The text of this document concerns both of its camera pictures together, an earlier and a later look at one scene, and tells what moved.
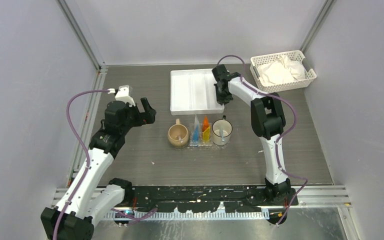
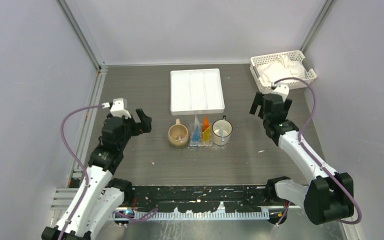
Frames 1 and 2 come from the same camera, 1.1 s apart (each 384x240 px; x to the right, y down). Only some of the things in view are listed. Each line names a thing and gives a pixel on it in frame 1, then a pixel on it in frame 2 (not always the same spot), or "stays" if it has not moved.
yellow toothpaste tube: [206, 135] stays
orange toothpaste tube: [205, 124] stays
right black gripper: [222, 100] to [259, 100]
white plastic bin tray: [193, 92] stays
